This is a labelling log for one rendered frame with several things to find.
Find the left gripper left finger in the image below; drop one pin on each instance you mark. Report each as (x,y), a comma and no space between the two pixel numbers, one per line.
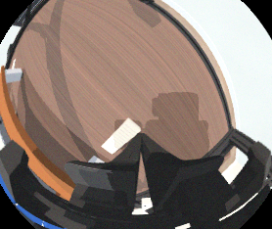
(120,174)

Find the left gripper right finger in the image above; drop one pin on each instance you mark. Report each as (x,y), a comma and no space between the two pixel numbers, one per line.
(164,171)

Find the brown wooden stand with white legs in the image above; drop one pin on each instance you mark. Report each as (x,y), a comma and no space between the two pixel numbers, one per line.
(38,162)

